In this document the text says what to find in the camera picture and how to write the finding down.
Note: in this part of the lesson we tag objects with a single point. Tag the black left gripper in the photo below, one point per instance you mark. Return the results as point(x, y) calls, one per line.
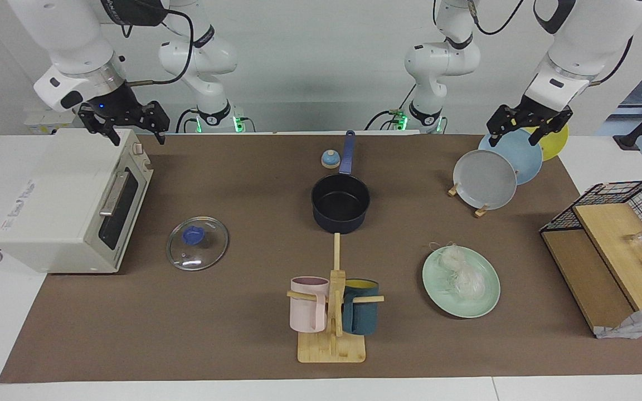
point(527, 114)

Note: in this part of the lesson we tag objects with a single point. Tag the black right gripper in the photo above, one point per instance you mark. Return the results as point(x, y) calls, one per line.
point(120, 108)

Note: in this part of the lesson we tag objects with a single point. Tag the glass lid with blue knob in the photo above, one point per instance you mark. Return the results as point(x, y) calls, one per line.
point(204, 250)

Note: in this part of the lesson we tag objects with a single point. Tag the white vermicelli bundle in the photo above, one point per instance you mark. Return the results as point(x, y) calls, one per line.
point(466, 278)

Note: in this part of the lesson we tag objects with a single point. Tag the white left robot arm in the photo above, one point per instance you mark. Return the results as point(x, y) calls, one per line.
point(583, 39)

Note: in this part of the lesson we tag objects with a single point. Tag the light blue plate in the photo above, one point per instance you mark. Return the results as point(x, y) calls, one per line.
point(524, 161)

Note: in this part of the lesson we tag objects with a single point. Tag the yellow plate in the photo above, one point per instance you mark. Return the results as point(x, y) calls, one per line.
point(555, 147)

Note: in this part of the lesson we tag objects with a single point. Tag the gray plate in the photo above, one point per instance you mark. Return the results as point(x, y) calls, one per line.
point(485, 181)

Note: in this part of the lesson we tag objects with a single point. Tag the wooden plate rack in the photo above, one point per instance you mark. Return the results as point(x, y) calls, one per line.
point(481, 211)

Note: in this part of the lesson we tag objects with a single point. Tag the mint green plate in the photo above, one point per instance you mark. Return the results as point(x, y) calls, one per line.
point(443, 295)

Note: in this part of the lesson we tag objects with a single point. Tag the cream toaster oven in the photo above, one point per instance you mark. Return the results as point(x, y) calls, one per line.
point(59, 206)

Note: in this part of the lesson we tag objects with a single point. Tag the light wooden board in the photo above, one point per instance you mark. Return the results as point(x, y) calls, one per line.
point(616, 245)

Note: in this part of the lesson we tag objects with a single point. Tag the brown board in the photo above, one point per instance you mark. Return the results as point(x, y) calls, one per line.
point(583, 278)

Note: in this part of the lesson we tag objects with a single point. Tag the dark blue saucepan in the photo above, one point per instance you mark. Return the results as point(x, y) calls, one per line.
point(340, 203)

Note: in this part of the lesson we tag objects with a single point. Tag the brown table mat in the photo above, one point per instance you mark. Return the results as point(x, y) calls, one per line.
point(232, 312)

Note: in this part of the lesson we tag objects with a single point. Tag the teal mug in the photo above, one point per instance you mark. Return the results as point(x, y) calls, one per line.
point(363, 312)

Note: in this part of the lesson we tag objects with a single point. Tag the pink mug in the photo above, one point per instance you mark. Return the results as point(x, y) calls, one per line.
point(307, 309)

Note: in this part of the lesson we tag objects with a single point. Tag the wooden mug tree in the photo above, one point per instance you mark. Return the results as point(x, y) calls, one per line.
point(332, 348)

